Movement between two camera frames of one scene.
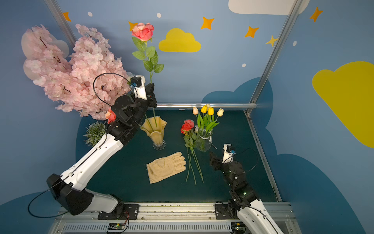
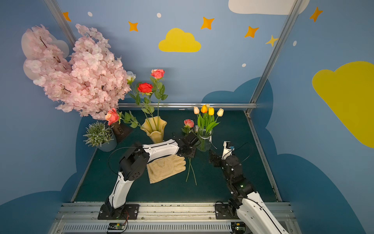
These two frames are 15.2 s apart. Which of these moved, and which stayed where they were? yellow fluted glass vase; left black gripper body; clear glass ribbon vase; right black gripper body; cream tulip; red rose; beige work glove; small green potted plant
Moved: left black gripper body; red rose
Stayed: small green potted plant; cream tulip; right black gripper body; clear glass ribbon vase; yellow fluted glass vase; beige work glove
